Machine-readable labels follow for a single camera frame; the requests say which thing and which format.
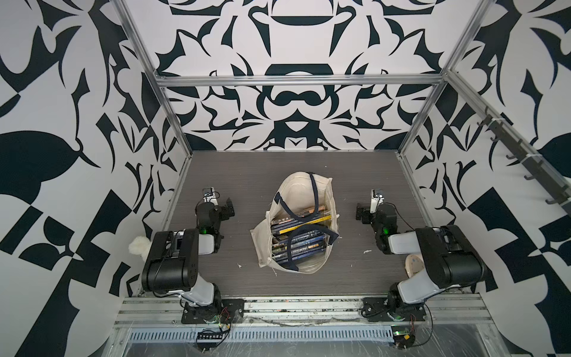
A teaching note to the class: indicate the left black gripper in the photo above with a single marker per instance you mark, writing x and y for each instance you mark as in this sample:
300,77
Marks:
225,213

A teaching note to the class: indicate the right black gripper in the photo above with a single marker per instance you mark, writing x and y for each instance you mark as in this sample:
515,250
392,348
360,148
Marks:
366,214

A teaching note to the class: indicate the cream canvas tote bag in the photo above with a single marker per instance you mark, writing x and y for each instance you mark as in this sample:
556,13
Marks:
301,226

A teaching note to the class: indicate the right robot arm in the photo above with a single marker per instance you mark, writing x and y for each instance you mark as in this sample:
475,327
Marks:
450,261

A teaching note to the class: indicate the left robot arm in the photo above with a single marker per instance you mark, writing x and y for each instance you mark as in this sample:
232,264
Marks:
172,265

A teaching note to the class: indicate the yellow spine book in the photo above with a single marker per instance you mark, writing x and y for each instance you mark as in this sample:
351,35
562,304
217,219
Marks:
283,229

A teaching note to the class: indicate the black spine book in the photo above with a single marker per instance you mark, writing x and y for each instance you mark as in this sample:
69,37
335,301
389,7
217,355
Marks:
302,239

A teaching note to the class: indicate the beige round clock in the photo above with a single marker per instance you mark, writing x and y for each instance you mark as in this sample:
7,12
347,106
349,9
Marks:
413,264

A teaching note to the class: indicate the dark blue bottom book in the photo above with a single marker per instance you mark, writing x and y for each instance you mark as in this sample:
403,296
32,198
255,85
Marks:
285,261

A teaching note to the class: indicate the white plush teddy bear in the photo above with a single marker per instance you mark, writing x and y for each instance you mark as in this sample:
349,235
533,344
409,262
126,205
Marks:
140,246

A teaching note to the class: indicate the right electronics board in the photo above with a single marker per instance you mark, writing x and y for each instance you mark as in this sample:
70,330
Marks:
403,337

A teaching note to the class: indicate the electronics board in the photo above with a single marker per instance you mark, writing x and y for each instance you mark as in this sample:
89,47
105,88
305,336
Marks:
403,337
209,339

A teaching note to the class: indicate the left electronics board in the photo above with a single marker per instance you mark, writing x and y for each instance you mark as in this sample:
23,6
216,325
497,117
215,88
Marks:
209,339

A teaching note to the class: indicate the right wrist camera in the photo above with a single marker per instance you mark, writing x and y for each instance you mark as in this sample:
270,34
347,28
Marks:
377,198

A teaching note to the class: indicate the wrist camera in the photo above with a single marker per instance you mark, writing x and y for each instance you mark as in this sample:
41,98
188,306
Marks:
377,198
210,195

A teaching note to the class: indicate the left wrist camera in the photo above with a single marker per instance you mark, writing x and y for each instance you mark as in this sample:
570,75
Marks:
210,195

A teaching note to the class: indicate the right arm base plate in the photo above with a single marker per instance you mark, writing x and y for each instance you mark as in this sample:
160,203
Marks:
391,309

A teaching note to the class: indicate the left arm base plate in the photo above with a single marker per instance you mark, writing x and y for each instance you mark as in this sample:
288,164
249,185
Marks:
225,311

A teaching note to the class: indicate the aluminium front rail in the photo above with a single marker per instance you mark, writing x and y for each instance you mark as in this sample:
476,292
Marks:
443,309

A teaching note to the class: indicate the black wall hook rack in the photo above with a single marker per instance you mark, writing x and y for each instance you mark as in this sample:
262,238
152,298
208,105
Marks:
523,153

